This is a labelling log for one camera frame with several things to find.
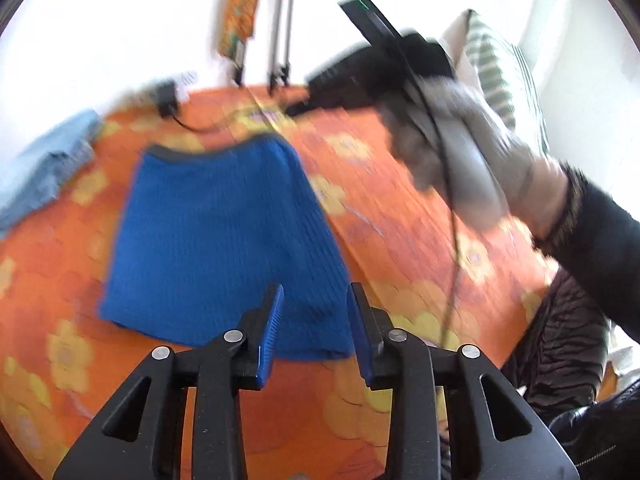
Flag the person's right forearm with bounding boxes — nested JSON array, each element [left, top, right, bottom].
[[532, 160, 640, 332]]

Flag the metal tripod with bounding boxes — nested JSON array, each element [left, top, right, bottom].
[[267, 0, 302, 96]]

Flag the blue ribbed pants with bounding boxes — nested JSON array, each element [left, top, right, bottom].
[[97, 134, 359, 364]]

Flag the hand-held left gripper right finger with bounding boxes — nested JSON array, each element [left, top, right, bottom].
[[346, 282, 582, 480]]

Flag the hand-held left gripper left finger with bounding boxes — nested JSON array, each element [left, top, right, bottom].
[[52, 283, 285, 480]]

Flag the person's right hand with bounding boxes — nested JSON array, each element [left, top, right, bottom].
[[381, 74, 571, 242]]

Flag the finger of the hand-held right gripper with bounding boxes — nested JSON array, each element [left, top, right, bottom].
[[285, 49, 387, 117]]

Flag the orange patterned hanging cloth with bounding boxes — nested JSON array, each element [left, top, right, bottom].
[[217, 0, 267, 86]]

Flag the black leather bag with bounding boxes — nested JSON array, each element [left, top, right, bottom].
[[547, 375, 640, 480]]

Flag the green striped pillow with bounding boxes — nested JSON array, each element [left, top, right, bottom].
[[440, 9, 551, 157]]

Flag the light blue folded jeans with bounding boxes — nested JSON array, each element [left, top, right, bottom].
[[0, 109, 104, 241]]

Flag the orange floral blanket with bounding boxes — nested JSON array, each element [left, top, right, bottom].
[[0, 85, 561, 480]]

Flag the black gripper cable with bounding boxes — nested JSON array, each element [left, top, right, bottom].
[[400, 35, 468, 352]]

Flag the person's patterned leg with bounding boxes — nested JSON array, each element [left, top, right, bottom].
[[502, 267, 613, 413]]

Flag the black power adapter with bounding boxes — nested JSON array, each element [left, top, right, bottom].
[[155, 80, 213, 134]]

